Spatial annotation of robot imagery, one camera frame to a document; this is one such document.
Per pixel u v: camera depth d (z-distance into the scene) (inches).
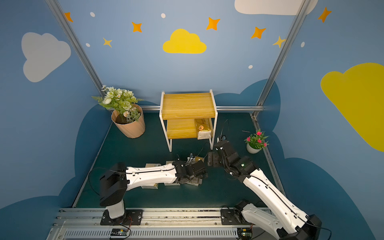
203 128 32.2
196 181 28.6
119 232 28.3
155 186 32.1
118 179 20.2
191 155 29.4
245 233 28.7
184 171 23.0
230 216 29.5
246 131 43.5
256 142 35.3
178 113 30.4
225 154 21.4
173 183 33.3
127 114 37.5
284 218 15.6
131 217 28.9
